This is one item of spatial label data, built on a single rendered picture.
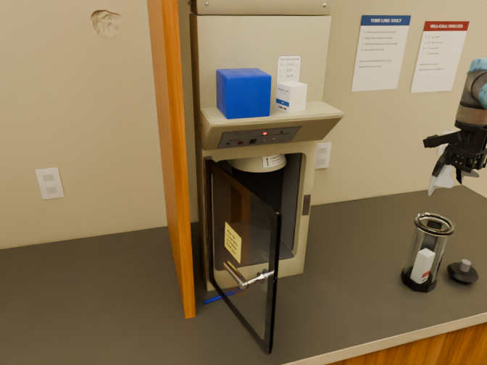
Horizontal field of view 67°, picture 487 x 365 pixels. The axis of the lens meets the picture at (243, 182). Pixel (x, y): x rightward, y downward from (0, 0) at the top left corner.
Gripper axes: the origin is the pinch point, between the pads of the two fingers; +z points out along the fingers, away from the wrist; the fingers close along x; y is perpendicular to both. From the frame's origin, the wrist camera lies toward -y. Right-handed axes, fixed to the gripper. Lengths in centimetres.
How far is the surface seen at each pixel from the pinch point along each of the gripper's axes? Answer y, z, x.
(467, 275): 8.8, 29.6, 12.1
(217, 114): -23, -24, -59
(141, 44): -74, -33, -59
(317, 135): -17.7, -15.9, -32.9
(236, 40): -28, -39, -51
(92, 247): -71, 34, -85
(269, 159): -27.3, -7.3, -40.6
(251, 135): -20, -18, -52
